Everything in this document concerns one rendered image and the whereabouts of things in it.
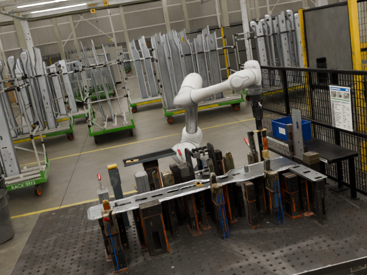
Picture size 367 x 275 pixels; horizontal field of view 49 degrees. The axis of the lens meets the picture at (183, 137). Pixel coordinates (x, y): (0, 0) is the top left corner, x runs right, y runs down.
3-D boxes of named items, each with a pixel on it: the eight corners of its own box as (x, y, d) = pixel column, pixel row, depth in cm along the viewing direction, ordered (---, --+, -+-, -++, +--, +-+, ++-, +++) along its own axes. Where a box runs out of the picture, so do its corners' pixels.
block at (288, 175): (291, 220, 251) (286, 179, 244) (282, 214, 261) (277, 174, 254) (305, 216, 253) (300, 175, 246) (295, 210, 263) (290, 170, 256)
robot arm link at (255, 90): (250, 87, 247) (252, 96, 249) (264, 84, 249) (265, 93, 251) (244, 85, 256) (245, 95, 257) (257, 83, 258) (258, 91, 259)
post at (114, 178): (120, 229, 278) (107, 171, 268) (119, 225, 286) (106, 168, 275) (131, 227, 280) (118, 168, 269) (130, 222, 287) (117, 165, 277)
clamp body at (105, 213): (113, 276, 223) (99, 218, 215) (111, 263, 237) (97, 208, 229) (132, 271, 226) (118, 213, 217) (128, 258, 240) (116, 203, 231)
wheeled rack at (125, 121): (137, 136, 865) (120, 54, 822) (91, 145, 853) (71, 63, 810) (133, 120, 1049) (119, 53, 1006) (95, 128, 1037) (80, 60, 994)
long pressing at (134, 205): (88, 223, 228) (87, 221, 228) (86, 209, 249) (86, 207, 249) (301, 165, 259) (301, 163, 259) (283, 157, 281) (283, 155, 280)
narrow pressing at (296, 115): (304, 160, 265) (299, 110, 257) (295, 155, 276) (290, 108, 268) (305, 159, 265) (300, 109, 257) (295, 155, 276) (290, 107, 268)
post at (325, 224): (323, 228, 235) (318, 183, 228) (312, 221, 245) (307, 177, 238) (332, 226, 236) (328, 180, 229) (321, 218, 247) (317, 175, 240)
